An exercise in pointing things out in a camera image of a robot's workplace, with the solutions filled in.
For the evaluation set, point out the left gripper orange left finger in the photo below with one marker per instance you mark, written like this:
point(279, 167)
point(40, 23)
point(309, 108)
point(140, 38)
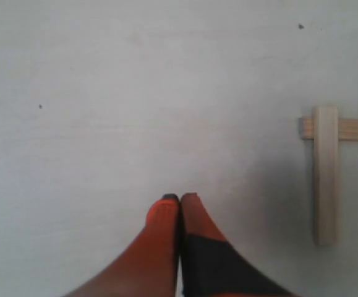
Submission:
point(148, 266)

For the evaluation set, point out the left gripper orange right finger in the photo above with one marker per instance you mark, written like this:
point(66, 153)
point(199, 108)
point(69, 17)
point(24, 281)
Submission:
point(210, 264)

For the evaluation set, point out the grainy wood strip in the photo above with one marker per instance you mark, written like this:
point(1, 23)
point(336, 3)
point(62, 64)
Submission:
point(326, 175)

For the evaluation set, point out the wood strip with two magnets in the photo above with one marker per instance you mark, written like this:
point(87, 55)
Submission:
point(347, 129)

